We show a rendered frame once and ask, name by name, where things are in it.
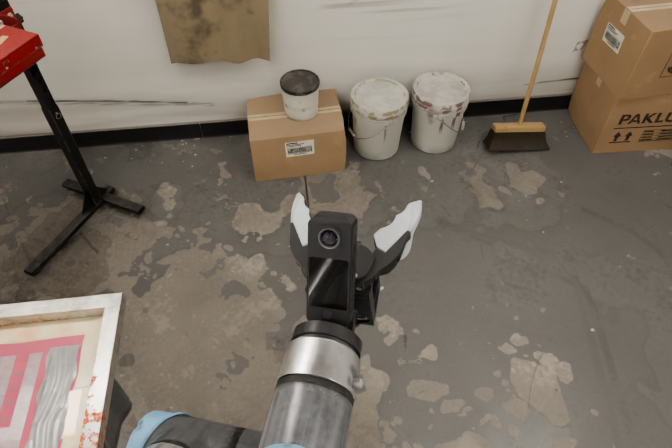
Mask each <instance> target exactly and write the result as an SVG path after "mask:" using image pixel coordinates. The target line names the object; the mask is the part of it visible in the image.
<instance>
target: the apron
mask: <svg viewBox="0 0 672 448"><path fill-rule="evenodd" d="M155 2H156V5H157V9H158V13H159V17H160V20H161V24H162V28H163V32H164V36H165V40H166V44H167V48H168V52H169V56H170V61H171V64H173V63H186V64H200V63H206V62H211V61H219V60H221V61H227V62H230V63H236V64H240V63H243V62H246V61H248V60H250V59H254V58H260V59H264V60H267V61H270V37H269V0H155Z"/></svg>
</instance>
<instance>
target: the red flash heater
mask: <svg viewBox="0 0 672 448"><path fill-rule="evenodd" d="M42 47H43V43H42V41H41V39H40V37H39V35H38V34H36V33H33V32H29V31H25V29H24V27H23V25H22V23H21V21H20V20H19V19H17V18H15V17H12V16H8V15H4V14H0V89H1V88H2V87H3V86H5V85H6V84H8V83H9V82H10V81H12V80H13V79H14V78H16V77H17V76H19V75H20V74H21V73H23V72H24V71H25V70H27V69H28V68H30V67H31V66H32V65H34V64H35V63H36V62H38V61H39V60H41V59H42V58H43V57H45V56H46V55H45V53H44V50H43V48H42Z"/></svg>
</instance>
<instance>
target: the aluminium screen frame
mask: <svg viewBox="0 0 672 448"><path fill-rule="evenodd" d="M125 307H126V299H125V297H124V295H123V293H114V294H104V295H94V296H84V297H74V298H64V299H54V300H44V301H34V302H24V303H14V304H4V305H0V326H5V325H15V324H25V323H34V322H44V321H54V320H63V319H73V318H83V317H93V316H102V315H103V319H102V324H101V329H100V335H99V340H98V345H97V351H96V356H95V362H94V367H93V372H92V378H91V383H90V388H89V394H88V399H87V405H86V410H85V415H84V421H83V426H82V431H81V437H80V442H79V448H103V447H104V440H105V434H106V428H107V421H108V415H109V408H110V402H111V396H112V389H113V383H114V377H115V370H116V364H117V358H118V351H119V345H120V338H121V332H122V326H123V319H124V313H125Z"/></svg>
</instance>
